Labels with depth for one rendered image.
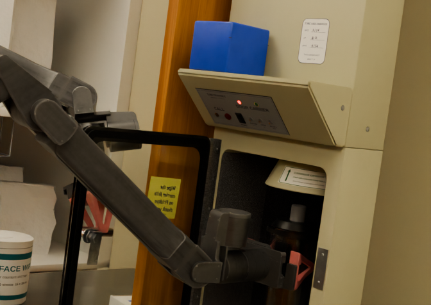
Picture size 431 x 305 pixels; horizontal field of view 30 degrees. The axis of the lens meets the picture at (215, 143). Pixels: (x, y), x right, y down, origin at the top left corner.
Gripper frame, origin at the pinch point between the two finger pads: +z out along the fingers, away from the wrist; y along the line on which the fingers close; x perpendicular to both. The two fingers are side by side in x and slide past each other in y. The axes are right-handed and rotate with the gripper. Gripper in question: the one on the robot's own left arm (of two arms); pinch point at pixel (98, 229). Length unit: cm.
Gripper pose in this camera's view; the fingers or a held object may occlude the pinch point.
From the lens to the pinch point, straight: 147.9
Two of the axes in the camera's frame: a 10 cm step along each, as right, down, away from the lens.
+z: 1.7, 9.5, -2.5
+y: -6.9, 3.0, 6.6
